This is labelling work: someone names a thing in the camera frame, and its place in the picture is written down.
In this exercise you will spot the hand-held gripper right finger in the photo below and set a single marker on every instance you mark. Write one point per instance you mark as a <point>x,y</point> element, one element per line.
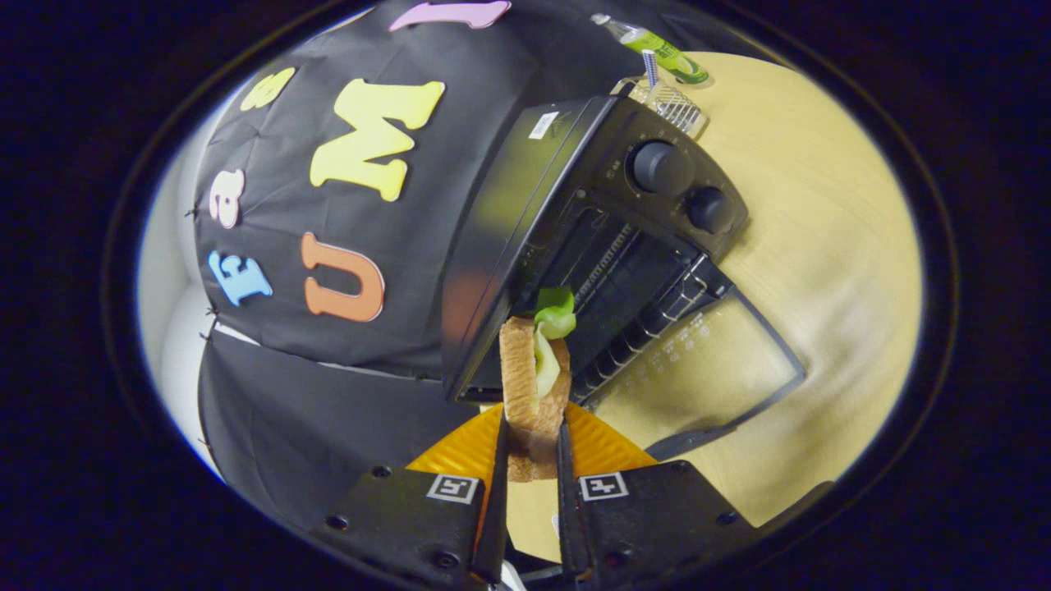
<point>640,525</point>

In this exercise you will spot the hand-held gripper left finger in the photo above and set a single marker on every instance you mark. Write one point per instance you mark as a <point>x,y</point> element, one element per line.
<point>410,517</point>

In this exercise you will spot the lettuce sandwich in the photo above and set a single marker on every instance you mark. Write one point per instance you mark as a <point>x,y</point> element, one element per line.
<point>519,377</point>

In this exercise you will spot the black toaster oven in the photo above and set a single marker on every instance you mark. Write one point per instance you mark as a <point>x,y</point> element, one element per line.
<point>509,197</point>

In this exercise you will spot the black backdrop cloth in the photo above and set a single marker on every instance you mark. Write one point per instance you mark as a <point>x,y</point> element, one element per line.
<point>328,427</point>

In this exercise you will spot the blue striped straw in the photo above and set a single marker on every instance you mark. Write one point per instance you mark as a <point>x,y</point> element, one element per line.
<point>650,70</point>

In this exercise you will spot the green label drink bottle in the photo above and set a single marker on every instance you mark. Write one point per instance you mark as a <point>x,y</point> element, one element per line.
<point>657,45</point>

